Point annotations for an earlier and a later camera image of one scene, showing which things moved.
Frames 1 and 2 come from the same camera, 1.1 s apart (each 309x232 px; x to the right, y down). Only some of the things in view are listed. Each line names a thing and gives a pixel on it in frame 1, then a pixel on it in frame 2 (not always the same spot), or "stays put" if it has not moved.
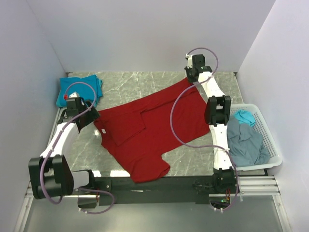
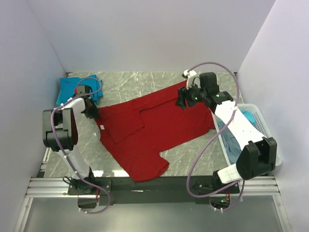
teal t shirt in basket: [245, 117] stays put
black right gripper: [187, 70] -> [184, 95]
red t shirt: [137, 133] stays put
